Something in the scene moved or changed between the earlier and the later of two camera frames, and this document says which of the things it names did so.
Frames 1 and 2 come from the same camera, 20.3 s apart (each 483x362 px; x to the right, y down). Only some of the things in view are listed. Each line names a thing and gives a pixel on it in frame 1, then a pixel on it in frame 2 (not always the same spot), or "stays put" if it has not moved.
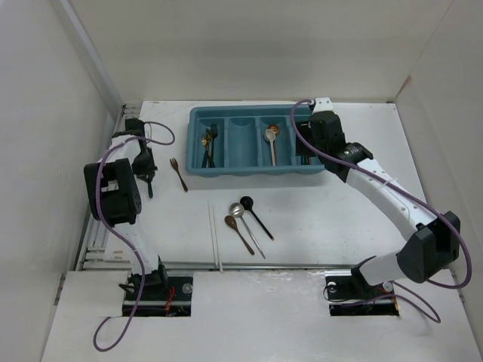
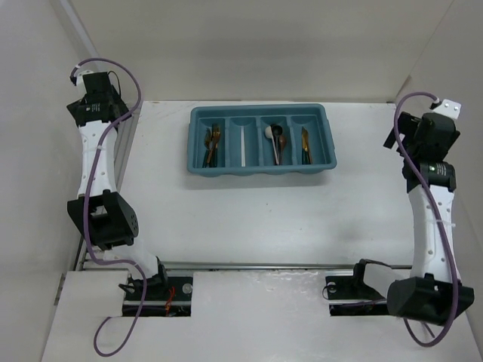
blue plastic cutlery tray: x=238 y=139 stays put
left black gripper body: x=143 y=164 to x=120 y=105
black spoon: x=247 y=203 to x=276 y=130
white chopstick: x=213 y=237 to x=243 y=146
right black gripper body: x=304 y=129 to x=408 y=124
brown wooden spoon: x=231 y=222 to x=282 y=142
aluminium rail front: x=259 y=266 stays put
